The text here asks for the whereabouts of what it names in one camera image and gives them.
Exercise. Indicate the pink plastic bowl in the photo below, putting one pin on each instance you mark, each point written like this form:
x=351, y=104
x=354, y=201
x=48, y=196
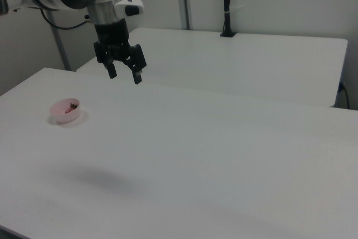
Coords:
x=60, y=117

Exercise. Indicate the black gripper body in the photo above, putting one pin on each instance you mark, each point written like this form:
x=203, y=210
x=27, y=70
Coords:
x=112, y=37

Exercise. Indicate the red strawberry with green leaves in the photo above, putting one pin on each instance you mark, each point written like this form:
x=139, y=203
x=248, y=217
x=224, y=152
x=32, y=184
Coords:
x=71, y=109

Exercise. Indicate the white table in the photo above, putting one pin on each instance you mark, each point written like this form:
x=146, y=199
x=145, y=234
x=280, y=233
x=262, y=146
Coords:
x=223, y=62

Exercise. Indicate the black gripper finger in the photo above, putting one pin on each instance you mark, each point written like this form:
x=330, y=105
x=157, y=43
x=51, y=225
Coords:
x=137, y=62
x=110, y=66

